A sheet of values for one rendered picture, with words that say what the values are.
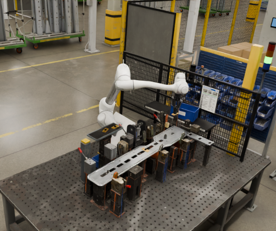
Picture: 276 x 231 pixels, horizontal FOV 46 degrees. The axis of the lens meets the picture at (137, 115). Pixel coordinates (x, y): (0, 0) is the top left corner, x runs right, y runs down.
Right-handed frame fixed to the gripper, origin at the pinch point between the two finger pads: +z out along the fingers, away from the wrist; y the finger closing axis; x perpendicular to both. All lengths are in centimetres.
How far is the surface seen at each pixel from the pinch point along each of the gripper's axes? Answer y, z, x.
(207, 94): 7, -7, 54
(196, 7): -203, -55, 375
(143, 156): 7, 29, -58
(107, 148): -17, 19, -84
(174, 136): 4.7, 28.7, -2.1
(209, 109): 14, 10, 54
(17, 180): -78, 60, -141
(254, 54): 48, -63, 57
